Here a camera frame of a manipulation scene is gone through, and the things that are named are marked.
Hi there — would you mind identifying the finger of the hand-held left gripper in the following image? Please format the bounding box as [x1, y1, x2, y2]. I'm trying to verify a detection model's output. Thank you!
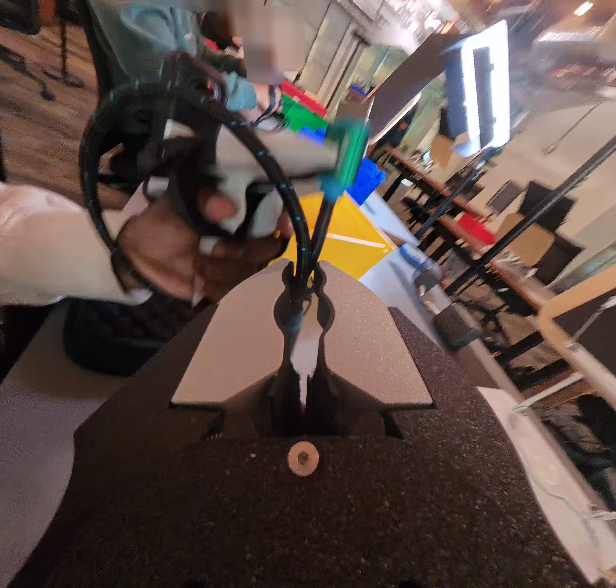
[216, 127, 340, 186]

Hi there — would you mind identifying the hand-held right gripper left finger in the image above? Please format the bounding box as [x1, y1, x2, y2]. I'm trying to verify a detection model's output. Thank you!
[171, 258, 305, 436]

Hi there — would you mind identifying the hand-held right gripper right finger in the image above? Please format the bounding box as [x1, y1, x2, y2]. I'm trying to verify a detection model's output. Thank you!
[304, 259, 434, 436]

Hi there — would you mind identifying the green plug braided cable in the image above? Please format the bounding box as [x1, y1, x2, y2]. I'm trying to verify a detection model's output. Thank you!
[79, 80, 373, 339]

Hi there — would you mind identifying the yellow plastic bin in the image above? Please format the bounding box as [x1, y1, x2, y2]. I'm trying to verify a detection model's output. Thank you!
[269, 191, 398, 281]

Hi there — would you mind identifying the person's left forearm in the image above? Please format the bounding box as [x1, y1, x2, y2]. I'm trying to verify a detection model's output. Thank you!
[0, 181, 152, 307]

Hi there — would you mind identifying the person's left hand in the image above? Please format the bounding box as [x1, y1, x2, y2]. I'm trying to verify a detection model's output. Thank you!
[117, 186, 295, 306]

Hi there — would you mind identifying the green plastic bin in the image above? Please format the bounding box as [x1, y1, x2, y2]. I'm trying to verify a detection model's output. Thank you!
[281, 95, 329, 134]

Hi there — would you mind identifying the red plastic bin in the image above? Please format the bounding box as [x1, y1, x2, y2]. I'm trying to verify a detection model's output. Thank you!
[457, 213, 496, 245]
[281, 80, 329, 117]

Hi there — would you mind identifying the blue plastic bin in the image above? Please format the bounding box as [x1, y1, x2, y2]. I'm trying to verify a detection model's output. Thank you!
[298, 126, 387, 205]

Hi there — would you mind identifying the dark box device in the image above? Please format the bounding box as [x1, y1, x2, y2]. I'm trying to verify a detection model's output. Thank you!
[433, 304, 483, 350]

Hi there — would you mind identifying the grey charger block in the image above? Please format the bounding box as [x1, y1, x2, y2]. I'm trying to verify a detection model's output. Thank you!
[414, 258, 443, 290]

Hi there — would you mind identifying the black quilted wrist rest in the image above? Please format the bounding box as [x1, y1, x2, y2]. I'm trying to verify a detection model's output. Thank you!
[63, 299, 193, 377]

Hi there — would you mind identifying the wooden chair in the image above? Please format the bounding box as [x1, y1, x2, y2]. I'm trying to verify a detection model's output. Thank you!
[431, 133, 458, 165]
[496, 213, 556, 266]

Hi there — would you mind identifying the black tripod light stand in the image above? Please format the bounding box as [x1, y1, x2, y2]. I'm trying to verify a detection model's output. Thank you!
[414, 148, 501, 240]
[445, 138, 616, 295]

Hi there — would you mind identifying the tablet with stand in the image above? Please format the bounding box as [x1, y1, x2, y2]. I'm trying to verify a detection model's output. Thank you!
[488, 181, 525, 214]

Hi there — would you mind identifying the led light panel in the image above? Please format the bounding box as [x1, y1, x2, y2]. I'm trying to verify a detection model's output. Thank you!
[443, 21, 512, 158]

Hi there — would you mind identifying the black monitor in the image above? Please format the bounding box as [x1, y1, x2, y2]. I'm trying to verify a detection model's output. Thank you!
[520, 181, 576, 233]

